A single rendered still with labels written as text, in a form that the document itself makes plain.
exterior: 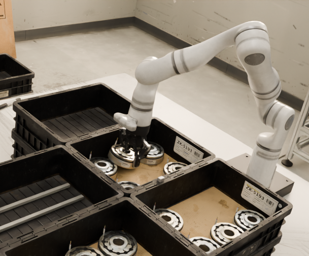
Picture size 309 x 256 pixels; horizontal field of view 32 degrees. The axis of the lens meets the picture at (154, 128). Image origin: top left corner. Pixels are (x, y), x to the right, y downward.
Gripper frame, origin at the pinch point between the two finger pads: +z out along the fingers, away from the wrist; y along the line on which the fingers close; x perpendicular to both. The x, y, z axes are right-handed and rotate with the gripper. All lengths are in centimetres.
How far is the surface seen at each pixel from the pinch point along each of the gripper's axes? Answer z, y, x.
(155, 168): 4.1, -3.4, -8.8
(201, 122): 15, 26, -70
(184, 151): -1.7, -6.4, -18.7
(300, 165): 80, 32, -204
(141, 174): 4.3, -3.8, -2.2
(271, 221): -5.4, -48.8, -8.2
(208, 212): 4.3, -29.4, -7.0
